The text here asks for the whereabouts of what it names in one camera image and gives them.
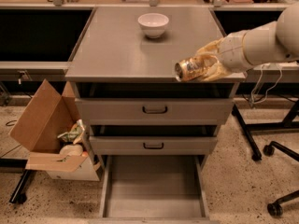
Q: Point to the green snack bag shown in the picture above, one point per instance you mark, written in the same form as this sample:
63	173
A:
74	136

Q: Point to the grey middle drawer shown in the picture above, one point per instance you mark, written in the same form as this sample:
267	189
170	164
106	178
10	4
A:
152	145

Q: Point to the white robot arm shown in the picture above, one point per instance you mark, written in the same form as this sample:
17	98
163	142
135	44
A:
274	42

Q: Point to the grey drawer cabinet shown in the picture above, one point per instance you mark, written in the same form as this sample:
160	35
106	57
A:
115	60

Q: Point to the white round object in box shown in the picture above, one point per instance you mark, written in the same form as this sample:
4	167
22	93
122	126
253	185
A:
72	150

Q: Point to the grey drawer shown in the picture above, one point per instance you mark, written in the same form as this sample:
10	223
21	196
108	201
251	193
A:
146	111
153	190
152	145

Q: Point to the white ceramic bowl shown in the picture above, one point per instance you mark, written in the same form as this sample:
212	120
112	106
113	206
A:
153	25

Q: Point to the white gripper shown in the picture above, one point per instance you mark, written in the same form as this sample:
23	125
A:
233	51

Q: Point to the grey top drawer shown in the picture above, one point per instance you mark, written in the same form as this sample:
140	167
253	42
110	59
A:
146	111

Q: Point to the orange soda can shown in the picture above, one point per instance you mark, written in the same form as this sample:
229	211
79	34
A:
194	67

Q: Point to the black table leg frame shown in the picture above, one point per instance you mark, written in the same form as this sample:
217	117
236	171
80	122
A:
287	123

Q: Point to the grey bottom drawer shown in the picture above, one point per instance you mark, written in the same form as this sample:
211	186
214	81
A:
153	190

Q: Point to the open cardboard box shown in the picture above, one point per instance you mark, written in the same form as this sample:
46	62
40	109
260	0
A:
48	114

